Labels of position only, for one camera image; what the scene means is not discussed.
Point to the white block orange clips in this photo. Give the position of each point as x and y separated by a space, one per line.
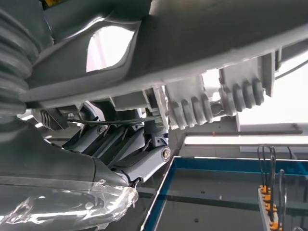
263 207

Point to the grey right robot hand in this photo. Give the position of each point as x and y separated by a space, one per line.
47 165

